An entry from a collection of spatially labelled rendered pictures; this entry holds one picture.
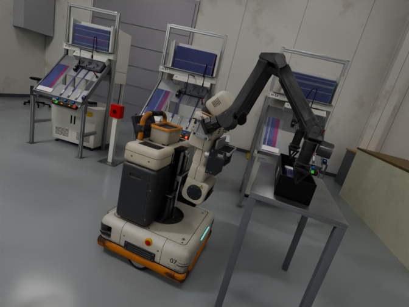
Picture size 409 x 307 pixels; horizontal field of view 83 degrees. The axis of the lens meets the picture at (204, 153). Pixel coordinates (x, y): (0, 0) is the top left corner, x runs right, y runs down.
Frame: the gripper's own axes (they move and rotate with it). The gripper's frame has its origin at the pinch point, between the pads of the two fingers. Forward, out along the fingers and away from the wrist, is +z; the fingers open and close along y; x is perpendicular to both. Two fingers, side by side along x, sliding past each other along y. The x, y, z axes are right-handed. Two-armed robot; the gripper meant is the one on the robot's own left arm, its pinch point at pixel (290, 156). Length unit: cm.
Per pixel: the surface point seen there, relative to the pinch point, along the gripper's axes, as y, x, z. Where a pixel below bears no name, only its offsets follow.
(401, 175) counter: 148, -142, 9
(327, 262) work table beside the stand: -64, -25, 30
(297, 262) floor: 18, -39, 90
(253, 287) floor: -30, -5, 90
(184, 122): 83, 115, 15
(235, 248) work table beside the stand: -64, 16, 44
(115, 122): 77, 204, 41
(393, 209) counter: 134, -144, 48
